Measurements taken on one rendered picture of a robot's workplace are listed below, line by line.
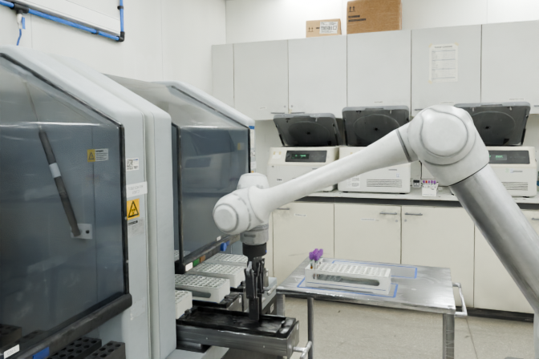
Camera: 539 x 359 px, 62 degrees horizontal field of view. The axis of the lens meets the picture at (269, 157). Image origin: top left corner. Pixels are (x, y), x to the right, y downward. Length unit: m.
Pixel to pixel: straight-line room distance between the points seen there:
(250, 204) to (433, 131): 0.48
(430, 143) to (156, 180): 0.71
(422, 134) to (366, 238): 2.65
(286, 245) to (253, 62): 1.63
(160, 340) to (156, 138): 0.57
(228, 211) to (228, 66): 3.12
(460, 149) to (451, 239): 2.62
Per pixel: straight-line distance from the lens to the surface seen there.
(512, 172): 3.61
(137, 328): 1.27
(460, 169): 1.08
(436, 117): 1.03
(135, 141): 1.18
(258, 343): 1.38
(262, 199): 1.18
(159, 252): 1.31
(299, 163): 3.65
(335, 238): 3.68
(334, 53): 3.93
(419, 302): 1.62
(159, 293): 1.34
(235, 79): 4.15
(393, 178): 3.56
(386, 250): 3.64
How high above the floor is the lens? 1.38
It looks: 3 degrees down
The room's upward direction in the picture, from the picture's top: 1 degrees counter-clockwise
